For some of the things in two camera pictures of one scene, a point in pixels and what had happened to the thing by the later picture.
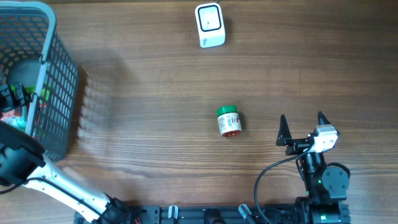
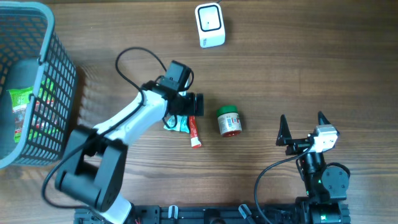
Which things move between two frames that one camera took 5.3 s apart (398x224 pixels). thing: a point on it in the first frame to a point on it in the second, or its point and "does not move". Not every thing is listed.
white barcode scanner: [209, 20] does not move
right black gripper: [285, 139] does not move
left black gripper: [6, 101] to [191, 109]
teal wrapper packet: [17, 121] to [178, 122]
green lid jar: [229, 123] does not move
